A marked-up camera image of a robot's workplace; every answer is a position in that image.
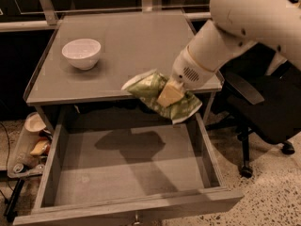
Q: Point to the clear plastic bin of items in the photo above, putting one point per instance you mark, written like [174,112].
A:
[32,148]

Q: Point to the metal railing with posts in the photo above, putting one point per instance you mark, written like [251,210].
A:
[24,15]

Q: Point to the green jalapeno chip bag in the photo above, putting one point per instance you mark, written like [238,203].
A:
[147,87]

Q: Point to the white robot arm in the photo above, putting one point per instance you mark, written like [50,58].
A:
[235,26]

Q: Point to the black floor stand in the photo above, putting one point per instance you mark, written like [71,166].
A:
[10,213]

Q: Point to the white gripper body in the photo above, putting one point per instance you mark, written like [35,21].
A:
[189,69]

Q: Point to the black office chair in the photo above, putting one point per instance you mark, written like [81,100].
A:
[268,105]

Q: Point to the open grey top drawer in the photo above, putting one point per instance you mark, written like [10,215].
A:
[118,167]

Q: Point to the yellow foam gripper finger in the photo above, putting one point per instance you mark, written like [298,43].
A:
[172,92]

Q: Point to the grey cabinet with counter top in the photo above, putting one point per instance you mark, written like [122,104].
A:
[132,43]

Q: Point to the white ceramic bowl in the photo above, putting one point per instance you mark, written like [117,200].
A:
[82,54]

